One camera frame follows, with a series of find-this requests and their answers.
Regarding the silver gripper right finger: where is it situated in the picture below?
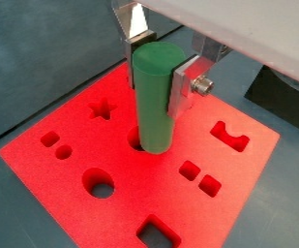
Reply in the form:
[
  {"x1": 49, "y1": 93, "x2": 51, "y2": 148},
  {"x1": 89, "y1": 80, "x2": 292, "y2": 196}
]
[{"x1": 167, "y1": 32, "x2": 232, "y2": 119}]

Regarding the red shape sorter box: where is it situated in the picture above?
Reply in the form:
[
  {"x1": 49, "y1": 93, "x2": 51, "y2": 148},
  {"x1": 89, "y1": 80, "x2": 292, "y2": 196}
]
[{"x1": 0, "y1": 66, "x2": 279, "y2": 248}]

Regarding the green cylinder peg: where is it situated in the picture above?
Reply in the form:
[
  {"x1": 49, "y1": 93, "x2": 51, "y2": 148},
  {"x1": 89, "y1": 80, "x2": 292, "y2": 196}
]
[{"x1": 132, "y1": 42, "x2": 185, "y2": 154}]

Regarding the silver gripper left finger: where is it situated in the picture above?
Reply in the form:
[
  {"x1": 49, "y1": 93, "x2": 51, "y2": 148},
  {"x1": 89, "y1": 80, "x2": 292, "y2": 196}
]
[{"x1": 111, "y1": 0, "x2": 156, "y2": 88}]

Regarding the black curved holder stand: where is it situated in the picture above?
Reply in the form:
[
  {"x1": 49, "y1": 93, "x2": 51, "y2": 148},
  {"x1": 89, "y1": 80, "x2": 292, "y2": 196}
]
[{"x1": 244, "y1": 66, "x2": 299, "y2": 129}]

